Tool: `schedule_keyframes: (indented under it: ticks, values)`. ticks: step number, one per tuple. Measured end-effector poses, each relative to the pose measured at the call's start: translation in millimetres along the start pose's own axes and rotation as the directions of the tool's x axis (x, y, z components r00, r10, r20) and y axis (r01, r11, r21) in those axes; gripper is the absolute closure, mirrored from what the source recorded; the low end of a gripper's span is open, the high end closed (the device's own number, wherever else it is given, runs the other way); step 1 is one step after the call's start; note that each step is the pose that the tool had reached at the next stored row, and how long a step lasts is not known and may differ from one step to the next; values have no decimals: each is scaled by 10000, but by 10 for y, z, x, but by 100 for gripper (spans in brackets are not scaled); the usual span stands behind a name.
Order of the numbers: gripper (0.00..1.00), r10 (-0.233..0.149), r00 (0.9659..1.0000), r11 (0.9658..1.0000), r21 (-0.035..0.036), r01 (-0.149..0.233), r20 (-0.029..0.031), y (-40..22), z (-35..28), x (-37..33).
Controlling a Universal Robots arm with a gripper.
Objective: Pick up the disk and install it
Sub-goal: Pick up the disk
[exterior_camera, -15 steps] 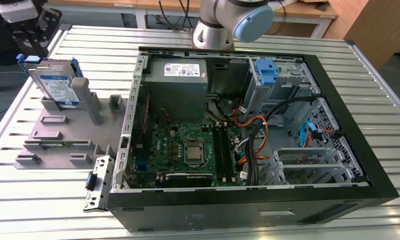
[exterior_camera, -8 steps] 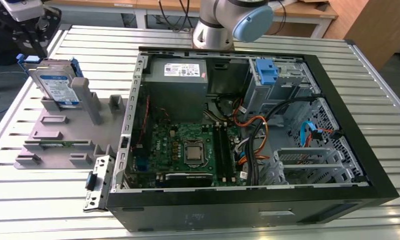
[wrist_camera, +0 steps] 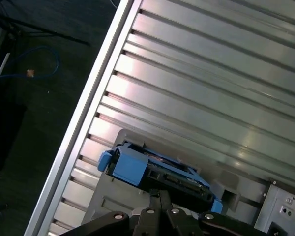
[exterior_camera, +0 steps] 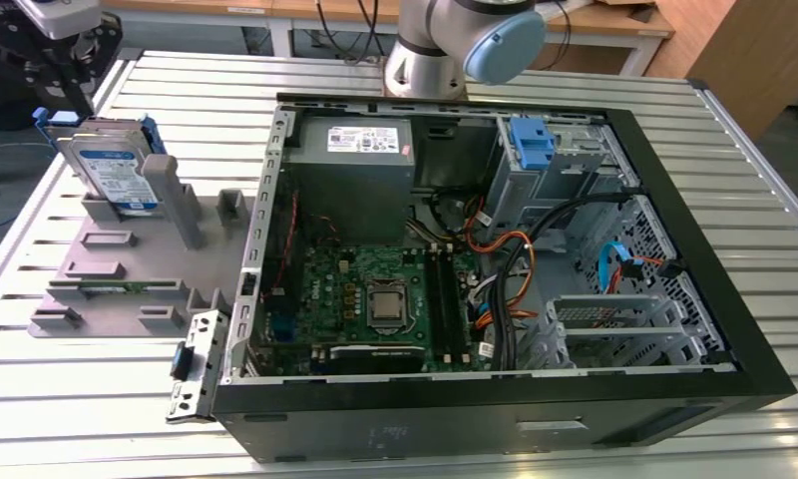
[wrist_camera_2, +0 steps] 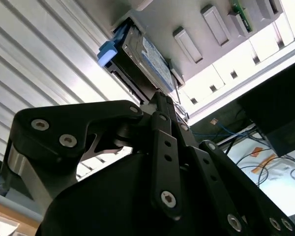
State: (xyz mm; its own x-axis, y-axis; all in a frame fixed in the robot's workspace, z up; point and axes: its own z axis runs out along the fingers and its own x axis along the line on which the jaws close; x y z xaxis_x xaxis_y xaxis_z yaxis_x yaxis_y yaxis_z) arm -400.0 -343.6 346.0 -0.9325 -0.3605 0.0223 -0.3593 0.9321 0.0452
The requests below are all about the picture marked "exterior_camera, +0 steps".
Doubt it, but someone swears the hard disk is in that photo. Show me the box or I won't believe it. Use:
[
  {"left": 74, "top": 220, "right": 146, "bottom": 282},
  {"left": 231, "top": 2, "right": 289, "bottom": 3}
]
[{"left": 30, "top": 110, "right": 169, "bottom": 217}]

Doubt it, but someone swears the blue data wire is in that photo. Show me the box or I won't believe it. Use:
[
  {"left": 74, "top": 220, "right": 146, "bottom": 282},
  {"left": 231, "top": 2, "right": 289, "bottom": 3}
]
[{"left": 597, "top": 239, "right": 633, "bottom": 296}]

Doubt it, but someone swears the red wire with black connector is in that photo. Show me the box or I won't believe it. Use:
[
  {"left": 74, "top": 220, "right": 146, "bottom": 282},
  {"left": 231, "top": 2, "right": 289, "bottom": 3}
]
[{"left": 621, "top": 256, "right": 685, "bottom": 296}]

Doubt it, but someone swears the metal disk bay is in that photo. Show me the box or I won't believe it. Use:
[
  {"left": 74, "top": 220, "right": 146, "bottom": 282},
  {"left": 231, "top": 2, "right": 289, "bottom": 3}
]
[{"left": 514, "top": 293, "right": 733, "bottom": 370}]

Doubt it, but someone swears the white-framed wooden desk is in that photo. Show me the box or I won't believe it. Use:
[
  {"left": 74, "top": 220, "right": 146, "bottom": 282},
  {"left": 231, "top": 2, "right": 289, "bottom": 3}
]
[
  {"left": 98, "top": 0, "right": 403, "bottom": 57},
  {"left": 503, "top": 0, "right": 677, "bottom": 76}
]

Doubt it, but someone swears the grey parts rack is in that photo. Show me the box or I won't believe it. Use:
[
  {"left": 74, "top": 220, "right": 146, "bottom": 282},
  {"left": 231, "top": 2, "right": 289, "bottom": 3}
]
[{"left": 27, "top": 153, "right": 259, "bottom": 339}]

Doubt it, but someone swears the green RAM stick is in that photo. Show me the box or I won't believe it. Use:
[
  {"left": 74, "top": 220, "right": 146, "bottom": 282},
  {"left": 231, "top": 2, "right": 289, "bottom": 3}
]
[{"left": 49, "top": 279, "right": 178, "bottom": 292}]

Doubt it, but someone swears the grey power supply unit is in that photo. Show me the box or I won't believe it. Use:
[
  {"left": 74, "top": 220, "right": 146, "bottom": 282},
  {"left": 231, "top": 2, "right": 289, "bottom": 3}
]
[{"left": 283, "top": 115, "right": 417, "bottom": 246}]

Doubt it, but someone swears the green motherboard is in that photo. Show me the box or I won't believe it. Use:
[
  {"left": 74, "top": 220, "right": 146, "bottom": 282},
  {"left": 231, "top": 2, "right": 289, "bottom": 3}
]
[{"left": 249, "top": 241, "right": 499, "bottom": 375}]

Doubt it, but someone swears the silver CPU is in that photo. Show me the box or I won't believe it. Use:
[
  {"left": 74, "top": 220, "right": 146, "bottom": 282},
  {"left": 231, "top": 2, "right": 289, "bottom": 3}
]
[{"left": 370, "top": 290, "right": 406, "bottom": 320}]

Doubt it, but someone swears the blue drive latch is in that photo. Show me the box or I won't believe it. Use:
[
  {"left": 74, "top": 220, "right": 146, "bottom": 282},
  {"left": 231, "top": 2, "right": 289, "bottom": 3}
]
[{"left": 507, "top": 117, "right": 553, "bottom": 171}]

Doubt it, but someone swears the black CPU socket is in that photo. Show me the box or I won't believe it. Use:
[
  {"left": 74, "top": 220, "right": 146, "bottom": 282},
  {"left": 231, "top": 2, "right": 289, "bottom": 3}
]
[{"left": 361, "top": 277, "right": 418, "bottom": 334}]

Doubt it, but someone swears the metal drive cage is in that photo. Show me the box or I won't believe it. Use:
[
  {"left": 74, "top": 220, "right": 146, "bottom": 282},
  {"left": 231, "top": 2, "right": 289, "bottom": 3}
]
[{"left": 483, "top": 117, "right": 639, "bottom": 236}]

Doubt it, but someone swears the black RAM slot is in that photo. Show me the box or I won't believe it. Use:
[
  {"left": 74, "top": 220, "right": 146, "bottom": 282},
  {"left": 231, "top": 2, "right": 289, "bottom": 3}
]
[
  {"left": 441, "top": 242, "right": 473, "bottom": 364},
  {"left": 423, "top": 242, "right": 454, "bottom": 364}
]

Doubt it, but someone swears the black graphics card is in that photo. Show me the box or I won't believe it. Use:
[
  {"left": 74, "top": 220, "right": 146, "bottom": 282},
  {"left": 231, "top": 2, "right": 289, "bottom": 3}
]
[{"left": 309, "top": 343, "right": 426, "bottom": 375}]

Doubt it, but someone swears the black open PC case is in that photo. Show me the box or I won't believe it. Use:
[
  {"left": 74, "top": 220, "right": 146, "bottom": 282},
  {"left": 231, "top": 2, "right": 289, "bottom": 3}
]
[{"left": 209, "top": 91, "right": 798, "bottom": 463}]

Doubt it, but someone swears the brown wooden cabinet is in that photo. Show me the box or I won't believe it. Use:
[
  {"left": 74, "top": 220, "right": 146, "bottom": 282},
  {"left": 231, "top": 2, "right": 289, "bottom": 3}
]
[{"left": 637, "top": 0, "right": 798, "bottom": 146}]

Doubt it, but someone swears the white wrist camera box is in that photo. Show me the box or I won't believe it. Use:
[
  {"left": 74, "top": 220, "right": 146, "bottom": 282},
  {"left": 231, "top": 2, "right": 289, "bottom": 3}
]
[{"left": 15, "top": 0, "right": 102, "bottom": 41}]

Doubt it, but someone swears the pale floor cable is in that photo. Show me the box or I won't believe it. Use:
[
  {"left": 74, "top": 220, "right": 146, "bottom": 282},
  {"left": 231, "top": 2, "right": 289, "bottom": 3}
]
[{"left": 0, "top": 142, "right": 41, "bottom": 164}]

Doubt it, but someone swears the thin black cable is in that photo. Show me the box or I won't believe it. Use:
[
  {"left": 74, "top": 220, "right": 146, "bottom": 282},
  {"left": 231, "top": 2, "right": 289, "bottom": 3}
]
[{"left": 314, "top": 0, "right": 382, "bottom": 65}]

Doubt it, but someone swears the thin red wire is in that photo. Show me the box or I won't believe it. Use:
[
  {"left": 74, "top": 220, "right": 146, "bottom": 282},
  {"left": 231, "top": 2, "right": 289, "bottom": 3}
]
[{"left": 270, "top": 189, "right": 302, "bottom": 296}]

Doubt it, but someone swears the metal bracket with blue handle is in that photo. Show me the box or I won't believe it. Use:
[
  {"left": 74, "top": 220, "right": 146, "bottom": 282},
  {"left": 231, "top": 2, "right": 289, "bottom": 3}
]
[{"left": 163, "top": 308, "right": 231, "bottom": 425}]

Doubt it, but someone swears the yellow and black wire bundle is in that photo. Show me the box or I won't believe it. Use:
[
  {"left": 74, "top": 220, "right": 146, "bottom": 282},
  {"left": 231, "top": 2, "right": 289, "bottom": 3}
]
[{"left": 402, "top": 189, "right": 470, "bottom": 245}]

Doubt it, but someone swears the orange wire bundle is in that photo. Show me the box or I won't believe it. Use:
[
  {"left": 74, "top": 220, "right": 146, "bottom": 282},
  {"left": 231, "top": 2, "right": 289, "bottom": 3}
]
[{"left": 462, "top": 230, "right": 541, "bottom": 331}]

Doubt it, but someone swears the black cable bundle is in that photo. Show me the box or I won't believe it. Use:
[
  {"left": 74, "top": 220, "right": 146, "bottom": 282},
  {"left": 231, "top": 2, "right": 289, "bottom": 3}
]
[{"left": 490, "top": 189, "right": 639, "bottom": 371}]

